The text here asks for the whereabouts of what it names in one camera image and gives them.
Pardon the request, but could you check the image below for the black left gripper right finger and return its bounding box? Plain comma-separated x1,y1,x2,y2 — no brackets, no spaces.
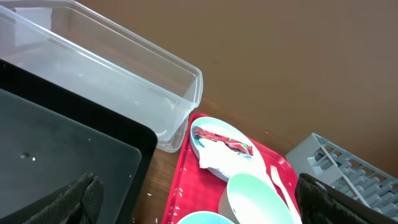
295,173,397,224

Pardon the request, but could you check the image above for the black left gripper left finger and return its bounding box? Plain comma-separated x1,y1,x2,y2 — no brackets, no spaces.
25,174,104,224

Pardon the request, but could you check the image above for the white plastic fork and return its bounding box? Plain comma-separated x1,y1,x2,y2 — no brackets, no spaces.
271,166,302,224

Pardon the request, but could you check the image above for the pale green bowl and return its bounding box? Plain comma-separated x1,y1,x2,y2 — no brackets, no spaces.
218,174,294,224

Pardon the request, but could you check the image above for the red snack wrapper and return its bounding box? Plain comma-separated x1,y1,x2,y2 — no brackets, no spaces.
193,126,254,156

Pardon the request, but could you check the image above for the white napkin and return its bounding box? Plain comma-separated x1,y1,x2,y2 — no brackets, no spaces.
197,138,266,178

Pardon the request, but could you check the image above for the grey dishwasher rack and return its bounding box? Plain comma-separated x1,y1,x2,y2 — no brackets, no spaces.
285,133,397,221

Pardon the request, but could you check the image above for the black waste tray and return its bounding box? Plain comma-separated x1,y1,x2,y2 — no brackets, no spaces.
1,61,157,223

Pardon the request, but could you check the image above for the clear plastic waste bin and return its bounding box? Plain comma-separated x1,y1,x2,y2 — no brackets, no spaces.
1,1,203,152

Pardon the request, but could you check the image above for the red serving tray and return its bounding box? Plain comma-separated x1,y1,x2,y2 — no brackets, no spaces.
161,112,301,224

